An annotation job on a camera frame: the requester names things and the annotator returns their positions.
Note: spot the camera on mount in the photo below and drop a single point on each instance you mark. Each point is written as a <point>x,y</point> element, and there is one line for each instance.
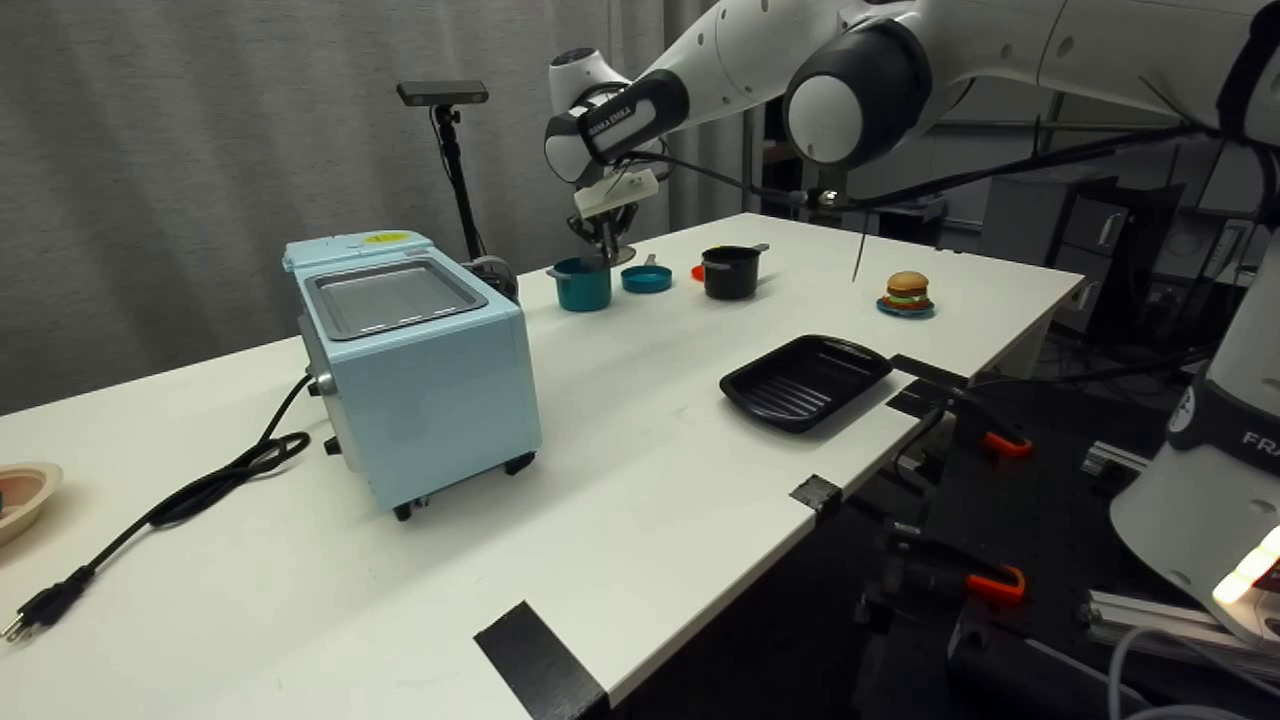
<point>443,94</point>

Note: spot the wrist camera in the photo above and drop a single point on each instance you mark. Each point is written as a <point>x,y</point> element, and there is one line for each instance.
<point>615,192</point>

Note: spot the blue pot lid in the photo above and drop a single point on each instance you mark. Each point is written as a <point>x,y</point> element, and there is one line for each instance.
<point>646,280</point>

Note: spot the black pot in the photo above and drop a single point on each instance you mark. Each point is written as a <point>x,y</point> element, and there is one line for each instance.
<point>730,278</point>

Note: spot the orange black clamp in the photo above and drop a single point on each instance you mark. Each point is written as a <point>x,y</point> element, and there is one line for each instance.
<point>995,585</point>
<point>1005,445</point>

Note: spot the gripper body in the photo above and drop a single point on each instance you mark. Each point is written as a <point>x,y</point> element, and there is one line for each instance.
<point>592,226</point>

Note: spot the blue pot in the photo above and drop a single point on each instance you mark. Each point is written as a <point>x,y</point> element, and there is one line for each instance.
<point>582,288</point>

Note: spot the small blue plate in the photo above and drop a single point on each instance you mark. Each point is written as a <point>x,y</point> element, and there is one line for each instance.
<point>905,311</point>

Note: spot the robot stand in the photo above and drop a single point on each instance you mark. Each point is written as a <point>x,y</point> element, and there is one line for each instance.
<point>1040,520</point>

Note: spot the black tape strip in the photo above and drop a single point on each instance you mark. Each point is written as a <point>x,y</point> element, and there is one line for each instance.
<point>816,493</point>
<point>925,385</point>
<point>540,662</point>

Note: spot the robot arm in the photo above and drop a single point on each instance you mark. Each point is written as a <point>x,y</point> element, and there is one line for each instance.
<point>1000,50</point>

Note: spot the dark cabinet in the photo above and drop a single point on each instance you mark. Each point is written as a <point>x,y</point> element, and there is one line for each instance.
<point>1090,235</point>

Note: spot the toy burger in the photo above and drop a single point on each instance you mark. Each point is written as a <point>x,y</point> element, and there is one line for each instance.
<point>908,288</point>

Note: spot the black grill tray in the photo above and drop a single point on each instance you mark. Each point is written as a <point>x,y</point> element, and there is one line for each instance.
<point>800,385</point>

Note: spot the light blue toaster oven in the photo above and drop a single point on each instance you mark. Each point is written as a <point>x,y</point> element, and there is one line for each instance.
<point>440,400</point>

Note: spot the beige bowl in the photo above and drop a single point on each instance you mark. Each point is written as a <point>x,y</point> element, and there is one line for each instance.
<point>20,495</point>

